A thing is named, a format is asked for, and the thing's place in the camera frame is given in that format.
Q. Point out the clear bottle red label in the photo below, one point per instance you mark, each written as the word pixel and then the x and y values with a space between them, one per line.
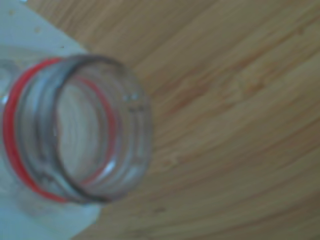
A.
pixel 27 130

